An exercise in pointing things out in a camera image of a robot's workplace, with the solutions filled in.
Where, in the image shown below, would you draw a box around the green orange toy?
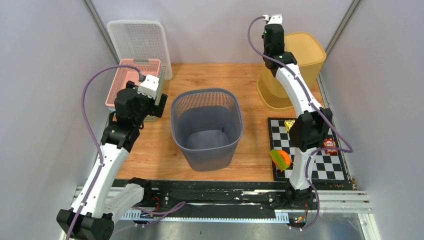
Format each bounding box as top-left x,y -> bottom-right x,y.
269,149 -> 292,172

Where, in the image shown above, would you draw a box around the yellow slatted waste bin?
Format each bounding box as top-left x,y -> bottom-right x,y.
256,32 -> 327,111

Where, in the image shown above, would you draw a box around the grey slatted waste bin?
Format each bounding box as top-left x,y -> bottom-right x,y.
170,88 -> 244,172

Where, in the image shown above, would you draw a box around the black white checkerboard mat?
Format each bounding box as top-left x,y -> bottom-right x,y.
267,117 -> 348,183

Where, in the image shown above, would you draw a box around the blue perforated basket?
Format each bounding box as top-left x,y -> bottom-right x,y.
158,67 -> 165,92

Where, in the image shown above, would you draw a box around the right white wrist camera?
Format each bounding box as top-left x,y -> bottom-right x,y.
263,13 -> 283,25

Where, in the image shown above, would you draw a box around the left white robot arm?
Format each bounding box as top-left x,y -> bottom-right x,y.
56,76 -> 168,240

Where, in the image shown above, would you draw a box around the right corner metal post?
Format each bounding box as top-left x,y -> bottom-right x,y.
325,0 -> 362,56

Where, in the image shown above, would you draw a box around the yellow owl toy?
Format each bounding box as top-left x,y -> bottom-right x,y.
283,119 -> 296,133

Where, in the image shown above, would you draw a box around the pink perforated basket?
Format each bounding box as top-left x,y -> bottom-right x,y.
105,58 -> 162,111

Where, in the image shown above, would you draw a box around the corner metal post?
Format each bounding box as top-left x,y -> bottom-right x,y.
325,0 -> 362,56
82,0 -> 120,63

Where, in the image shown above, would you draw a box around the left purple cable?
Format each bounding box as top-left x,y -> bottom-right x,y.
64,64 -> 187,240

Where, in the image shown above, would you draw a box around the left corner metal post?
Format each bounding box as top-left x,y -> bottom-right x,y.
82,0 -> 120,63

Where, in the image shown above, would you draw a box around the red round toy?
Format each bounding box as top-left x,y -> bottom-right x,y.
322,137 -> 339,155

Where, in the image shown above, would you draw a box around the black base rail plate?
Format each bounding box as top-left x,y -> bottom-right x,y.
114,178 -> 357,220

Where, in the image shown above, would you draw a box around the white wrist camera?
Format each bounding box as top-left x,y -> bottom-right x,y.
137,74 -> 160,100
263,13 -> 283,25

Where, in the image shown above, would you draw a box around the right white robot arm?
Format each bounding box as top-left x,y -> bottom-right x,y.
262,23 -> 333,209

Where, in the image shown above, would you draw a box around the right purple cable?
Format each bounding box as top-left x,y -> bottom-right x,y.
247,15 -> 354,232

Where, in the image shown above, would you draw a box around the purple cable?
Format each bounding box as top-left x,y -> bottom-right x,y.
64,64 -> 187,240
247,15 -> 354,232

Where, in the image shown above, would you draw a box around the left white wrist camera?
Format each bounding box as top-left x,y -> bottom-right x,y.
137,74 -> 160,100

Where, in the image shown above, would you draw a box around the green perforated basket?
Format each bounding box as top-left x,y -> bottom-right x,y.
144,89 -> 164,122

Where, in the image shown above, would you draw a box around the aluminium frame rails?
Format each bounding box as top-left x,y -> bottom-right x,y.
59,185 -> 382,240

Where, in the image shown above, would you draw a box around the white perforated basket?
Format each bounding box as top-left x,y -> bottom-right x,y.
107,19 -> 173,81

